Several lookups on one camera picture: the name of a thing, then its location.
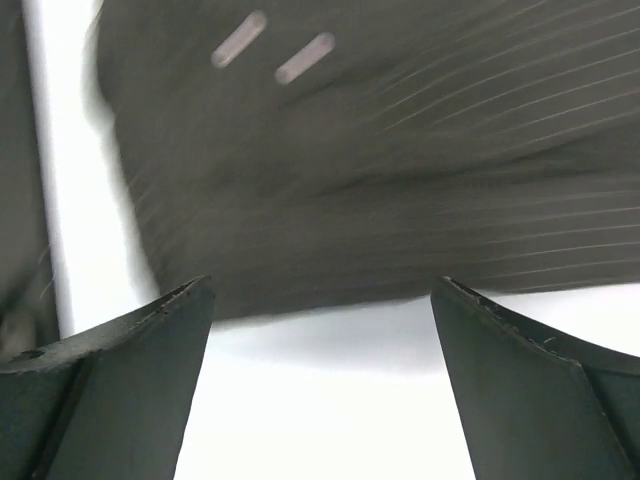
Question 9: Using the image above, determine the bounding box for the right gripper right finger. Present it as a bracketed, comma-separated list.
[431, 278, 639, 480]

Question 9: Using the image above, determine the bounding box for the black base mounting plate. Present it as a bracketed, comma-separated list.
[1, 1, 60, 359]

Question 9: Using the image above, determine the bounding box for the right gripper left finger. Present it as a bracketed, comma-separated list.
[1, 277, 215, 480]

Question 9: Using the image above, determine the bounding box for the dark pinstriped long sleeve shirt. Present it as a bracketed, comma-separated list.
[96, 1, 639, 318]

